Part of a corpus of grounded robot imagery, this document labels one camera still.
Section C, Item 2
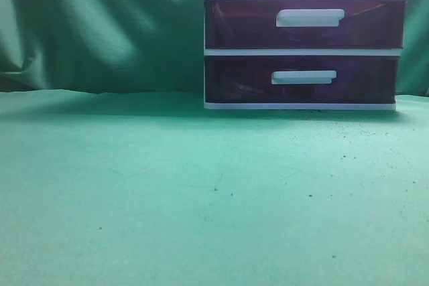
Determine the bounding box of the dark translucent bottom drawer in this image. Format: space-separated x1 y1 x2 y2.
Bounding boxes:
204 56 398 104

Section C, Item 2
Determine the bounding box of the dark translucent drawer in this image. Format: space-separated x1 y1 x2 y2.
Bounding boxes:
204 0 406 50
204 56 398 104

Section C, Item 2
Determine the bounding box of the dark translucent middle drawer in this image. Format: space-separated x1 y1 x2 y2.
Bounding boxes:
204 0 406 50

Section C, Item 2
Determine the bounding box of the green cloth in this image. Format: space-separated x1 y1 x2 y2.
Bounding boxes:
1 0 428 285

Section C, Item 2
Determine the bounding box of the white drawer cabinet frame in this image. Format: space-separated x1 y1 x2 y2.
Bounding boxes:
204 0 407 111

